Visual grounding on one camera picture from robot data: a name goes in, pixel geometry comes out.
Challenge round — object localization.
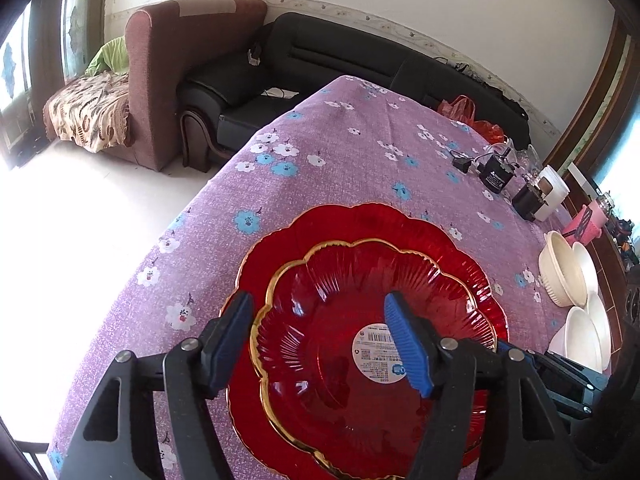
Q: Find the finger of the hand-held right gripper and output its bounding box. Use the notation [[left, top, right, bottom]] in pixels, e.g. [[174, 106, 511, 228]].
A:
[[532, 351, 608, 393], [542, 375, 596, 418]]

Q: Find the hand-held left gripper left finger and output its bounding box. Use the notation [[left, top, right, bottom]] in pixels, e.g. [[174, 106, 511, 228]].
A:
[[60, 290, 256, 480]]

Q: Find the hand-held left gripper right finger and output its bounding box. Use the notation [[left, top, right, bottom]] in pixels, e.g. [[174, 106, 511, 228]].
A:
[[384, 291, 576, 480]]

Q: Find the white plastic bowl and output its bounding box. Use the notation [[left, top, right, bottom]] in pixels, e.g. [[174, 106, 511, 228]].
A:
[[547, 307, 603, 373], [585, 291, 612, 368]]

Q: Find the gold-rimmed red glass plate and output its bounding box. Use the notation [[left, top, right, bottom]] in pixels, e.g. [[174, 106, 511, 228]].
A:
[[249, 239, 501, 480]]

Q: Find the cream plastic bowl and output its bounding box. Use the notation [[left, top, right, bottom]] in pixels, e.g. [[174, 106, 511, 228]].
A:
[[539, 231, 588, 307], [570, 241, 599, 306]]

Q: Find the large red glass plate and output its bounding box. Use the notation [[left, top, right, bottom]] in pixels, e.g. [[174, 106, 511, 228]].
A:
[[226, 202, 511, 480]]

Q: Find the grey phone stand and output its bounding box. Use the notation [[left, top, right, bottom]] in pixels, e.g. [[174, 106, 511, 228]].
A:
[[562, 217, 593, 241]]

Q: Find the pink knitted thermos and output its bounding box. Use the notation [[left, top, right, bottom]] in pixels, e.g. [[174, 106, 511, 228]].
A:
[[562, 195, 613, 246]]

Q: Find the purple floral tablecloth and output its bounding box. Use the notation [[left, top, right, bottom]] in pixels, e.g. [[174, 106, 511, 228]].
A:
[[47, 74, 626, 480]]

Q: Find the dark jar with cork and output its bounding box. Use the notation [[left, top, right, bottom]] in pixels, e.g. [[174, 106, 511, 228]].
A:
[[512, 180, 548, 222]]

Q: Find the white plastic jar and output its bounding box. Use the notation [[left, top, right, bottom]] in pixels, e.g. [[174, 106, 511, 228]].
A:
[[535, 165, 568, 221]]

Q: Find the black power adapter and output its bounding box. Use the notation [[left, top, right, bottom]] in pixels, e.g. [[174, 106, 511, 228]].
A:
[[479, 152, 516, 193]]

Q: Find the white box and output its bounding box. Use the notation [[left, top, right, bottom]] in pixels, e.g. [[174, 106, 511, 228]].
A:
[[565, 165, 601, 196]]

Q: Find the red plastic bag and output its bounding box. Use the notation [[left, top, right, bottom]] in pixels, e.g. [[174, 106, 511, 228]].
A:
[[437, 95, 476, 123], [472, 120, 508, 146]]

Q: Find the brown fabric armchair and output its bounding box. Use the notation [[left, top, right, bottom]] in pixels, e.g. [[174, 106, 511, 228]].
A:
[[125, 0, 268, 173]]

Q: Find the leaf-print blanket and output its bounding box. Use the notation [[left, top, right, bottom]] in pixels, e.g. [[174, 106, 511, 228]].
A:
[[42, 71, 132, 153]]

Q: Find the black leather sofa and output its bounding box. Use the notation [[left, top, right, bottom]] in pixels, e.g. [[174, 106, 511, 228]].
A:
[[177, 12, 531, 171]]

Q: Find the green pillow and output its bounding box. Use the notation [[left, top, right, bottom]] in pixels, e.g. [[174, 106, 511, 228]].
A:
[[85, 37, 130, 77]]

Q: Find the dark framed glass door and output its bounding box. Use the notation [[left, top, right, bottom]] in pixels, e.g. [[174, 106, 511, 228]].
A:
[[0, 0, 108, 161]]

